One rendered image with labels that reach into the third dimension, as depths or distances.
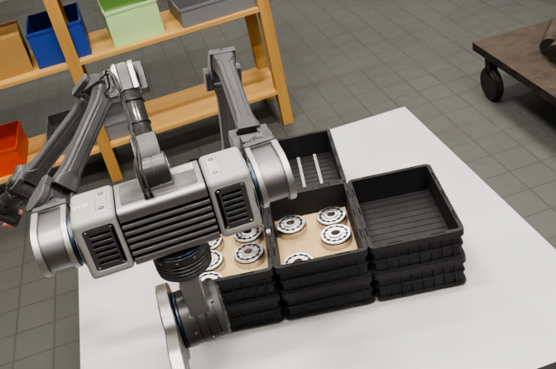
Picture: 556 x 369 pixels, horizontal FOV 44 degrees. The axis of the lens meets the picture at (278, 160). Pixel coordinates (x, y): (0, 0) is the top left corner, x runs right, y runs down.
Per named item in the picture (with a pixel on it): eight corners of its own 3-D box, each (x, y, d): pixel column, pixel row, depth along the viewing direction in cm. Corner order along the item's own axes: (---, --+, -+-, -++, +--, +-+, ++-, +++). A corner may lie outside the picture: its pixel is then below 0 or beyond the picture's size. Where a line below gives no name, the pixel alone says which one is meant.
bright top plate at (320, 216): (346, 222, 235) (346, 222, 235) (317, 227, 237) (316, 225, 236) (345, 205, 244) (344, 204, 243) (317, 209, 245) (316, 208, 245)
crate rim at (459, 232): (466, 235, 210) (465, 229, 209) (370, 255, 211) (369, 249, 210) (429, 168, 245) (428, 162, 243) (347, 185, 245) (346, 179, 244)
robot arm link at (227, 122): (205, 74, 200) (241, 68, 202) (202, 64, 204) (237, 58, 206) (219, 185, 227) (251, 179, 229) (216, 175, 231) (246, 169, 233)
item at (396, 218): (467, 259, 215) (464, 230, 210) (374, 278, 216) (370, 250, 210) (431, 190, 249) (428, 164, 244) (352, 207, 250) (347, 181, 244)
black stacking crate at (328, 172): (350, 207, 250) (346, 181, 245) (270, 223, 251) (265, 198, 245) (333, 152, 284) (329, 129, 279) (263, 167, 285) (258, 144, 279)
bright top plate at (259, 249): (266, 258, 228) (266, 256, 227) (237, 266, 227) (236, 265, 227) (260, 240, 236) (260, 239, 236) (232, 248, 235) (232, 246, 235)
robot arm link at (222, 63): (200, 40, 197) (234, 35, 199) (203, 75, 207) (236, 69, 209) (237, 152, 169) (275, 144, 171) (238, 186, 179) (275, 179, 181)
